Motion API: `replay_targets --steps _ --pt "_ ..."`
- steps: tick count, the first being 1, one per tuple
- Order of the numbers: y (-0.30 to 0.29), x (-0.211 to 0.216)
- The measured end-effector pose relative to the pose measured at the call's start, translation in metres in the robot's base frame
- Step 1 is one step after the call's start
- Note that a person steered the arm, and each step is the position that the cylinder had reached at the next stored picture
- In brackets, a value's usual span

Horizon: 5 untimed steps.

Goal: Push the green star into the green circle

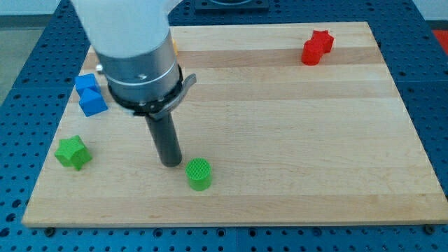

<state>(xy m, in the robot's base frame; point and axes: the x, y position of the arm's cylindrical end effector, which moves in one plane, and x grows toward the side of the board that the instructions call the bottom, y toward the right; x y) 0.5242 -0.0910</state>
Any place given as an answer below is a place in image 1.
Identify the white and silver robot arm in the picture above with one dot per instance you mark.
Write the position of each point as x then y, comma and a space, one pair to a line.
133, 43

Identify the red star block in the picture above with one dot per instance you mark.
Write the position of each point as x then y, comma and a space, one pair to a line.
324, 38

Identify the green star block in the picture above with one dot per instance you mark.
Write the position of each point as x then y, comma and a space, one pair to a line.
72, 152

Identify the green cylinder block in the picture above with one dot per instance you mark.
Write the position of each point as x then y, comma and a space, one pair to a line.
198, 172

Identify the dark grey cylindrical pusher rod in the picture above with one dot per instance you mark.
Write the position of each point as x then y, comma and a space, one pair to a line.
165, 139

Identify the black clamp with metal lever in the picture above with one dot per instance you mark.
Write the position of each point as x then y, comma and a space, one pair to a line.
164, 101

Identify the light wooden board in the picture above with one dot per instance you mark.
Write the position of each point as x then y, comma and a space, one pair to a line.
289, 144

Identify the yellow block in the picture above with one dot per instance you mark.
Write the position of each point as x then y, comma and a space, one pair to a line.
176, 52

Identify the red cylinder block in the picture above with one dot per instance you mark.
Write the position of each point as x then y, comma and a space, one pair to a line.
312, 52

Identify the blue triangular block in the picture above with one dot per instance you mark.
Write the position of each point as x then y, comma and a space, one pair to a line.
92, 102

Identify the blue cube block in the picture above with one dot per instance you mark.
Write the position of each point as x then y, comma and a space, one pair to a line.
87, 81

